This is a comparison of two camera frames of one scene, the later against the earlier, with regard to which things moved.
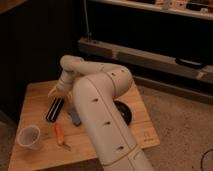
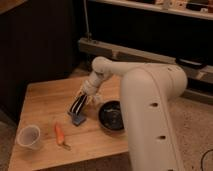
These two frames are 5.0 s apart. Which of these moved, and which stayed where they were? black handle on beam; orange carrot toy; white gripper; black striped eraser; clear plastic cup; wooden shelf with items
Moved: black striped eraser; white gripper
Stayed: black handle on beam; orange carrot toy; wooden shelf with items; clear plastic cup
